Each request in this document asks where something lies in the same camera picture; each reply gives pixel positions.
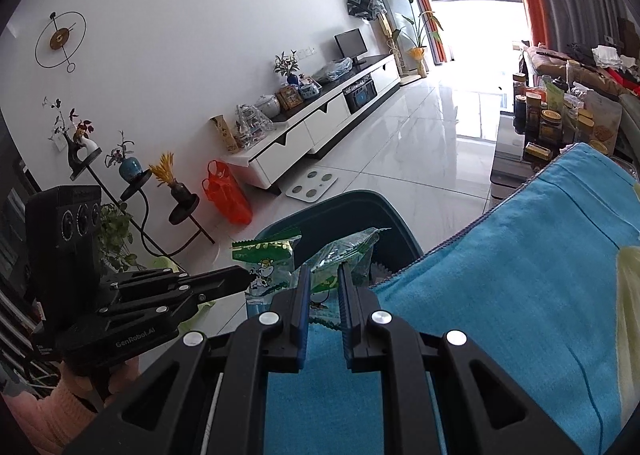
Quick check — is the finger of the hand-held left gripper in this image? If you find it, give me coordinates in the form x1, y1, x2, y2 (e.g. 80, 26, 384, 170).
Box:
97, 291, 212, 324
111, 264, 252, 302

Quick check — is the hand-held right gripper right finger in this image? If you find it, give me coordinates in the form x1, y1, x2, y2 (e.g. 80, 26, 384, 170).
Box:
336, 262, 583, 455

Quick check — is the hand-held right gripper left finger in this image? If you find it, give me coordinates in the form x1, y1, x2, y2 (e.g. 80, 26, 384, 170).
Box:
62, 262, 313, 455

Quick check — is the clear green snack packet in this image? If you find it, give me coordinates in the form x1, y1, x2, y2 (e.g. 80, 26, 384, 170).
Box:
302, 227, 393, 333

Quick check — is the green cow snack packet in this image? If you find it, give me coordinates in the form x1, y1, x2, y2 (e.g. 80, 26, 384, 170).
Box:
231, 230, 303, 306

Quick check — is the teal trash bin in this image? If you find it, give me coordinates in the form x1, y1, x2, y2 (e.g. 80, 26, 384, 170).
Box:
252, 190, 426, 316

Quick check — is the person's left forearm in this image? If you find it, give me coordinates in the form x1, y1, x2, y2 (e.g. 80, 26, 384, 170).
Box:
0, 374, 103, 455

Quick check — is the green leafy potted plant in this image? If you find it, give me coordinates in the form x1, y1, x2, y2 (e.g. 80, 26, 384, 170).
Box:
97, 202, 146, 276

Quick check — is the black plant stand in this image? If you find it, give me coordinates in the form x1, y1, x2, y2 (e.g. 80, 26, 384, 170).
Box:
70, 147, 216, 256

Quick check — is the red plastic bag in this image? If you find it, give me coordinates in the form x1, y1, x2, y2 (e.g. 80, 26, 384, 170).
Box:
202, 160, 253, 226

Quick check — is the dark vase with yellow wheat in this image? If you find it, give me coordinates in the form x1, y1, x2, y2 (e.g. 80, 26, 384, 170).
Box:
149, 151, 188, 203

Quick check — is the blue pot with plant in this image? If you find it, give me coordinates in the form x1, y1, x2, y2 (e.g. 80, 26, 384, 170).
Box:
105, 131, 146, 183

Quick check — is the white vase with red leaves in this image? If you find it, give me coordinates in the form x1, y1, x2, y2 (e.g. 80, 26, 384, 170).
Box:
45, 97, 103, 166

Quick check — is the white bathroom scale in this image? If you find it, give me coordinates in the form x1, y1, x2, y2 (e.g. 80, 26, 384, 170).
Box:
285, 170, 338, 203

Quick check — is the yellow box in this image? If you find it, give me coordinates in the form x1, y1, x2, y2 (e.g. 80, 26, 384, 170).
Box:
210, 116, 238, 154

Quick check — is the clear glassware set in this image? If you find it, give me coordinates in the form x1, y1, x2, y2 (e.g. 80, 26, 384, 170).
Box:
235, 105, 275, 143

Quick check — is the white ceramic jar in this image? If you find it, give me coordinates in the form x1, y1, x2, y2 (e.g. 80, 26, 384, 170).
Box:
255, 94, 281, 118

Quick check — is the white and black TV cabinet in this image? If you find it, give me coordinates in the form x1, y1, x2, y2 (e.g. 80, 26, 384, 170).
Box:
222, 54, 403, 196

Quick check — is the coffee table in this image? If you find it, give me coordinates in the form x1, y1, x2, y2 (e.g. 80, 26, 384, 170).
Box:
492, 112, 556, 196

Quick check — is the plant in blue vase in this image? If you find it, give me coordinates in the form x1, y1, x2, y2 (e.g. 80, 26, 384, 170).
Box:
274, 51, 301, 86

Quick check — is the clear plastic bag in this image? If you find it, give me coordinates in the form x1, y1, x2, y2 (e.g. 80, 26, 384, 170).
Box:
315, 57, 353, 83

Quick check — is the black monitor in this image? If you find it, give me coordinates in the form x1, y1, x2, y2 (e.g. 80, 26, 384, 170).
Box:
334, 28, 368, 68

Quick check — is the cluster of jars and boxes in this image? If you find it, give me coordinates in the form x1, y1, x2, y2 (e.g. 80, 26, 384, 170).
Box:
512, 72, 626, 160

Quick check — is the tall leafy potted plant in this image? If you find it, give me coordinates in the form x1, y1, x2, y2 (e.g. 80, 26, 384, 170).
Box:
392, 0, 443, 78

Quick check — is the covered standing fan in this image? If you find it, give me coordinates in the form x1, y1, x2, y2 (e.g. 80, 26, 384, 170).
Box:
346, 0, 401, 66

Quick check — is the narrow orange and grey curtain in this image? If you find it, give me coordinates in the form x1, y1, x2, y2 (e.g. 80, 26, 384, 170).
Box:
390, 0, 451, 66

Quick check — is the green and brown sofa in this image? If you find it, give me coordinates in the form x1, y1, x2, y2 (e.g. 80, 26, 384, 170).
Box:
520, 45, 640, 166

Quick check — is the pile of clothes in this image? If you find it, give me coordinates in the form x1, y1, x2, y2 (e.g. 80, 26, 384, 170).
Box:
565, 35, 640, 86

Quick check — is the wooden picture frame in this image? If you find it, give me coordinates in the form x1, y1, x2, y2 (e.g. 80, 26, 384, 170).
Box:
276, 85, 301, 110

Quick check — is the round wire wall clock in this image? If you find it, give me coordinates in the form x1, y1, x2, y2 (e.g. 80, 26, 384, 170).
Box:
35, 11, 95, 73

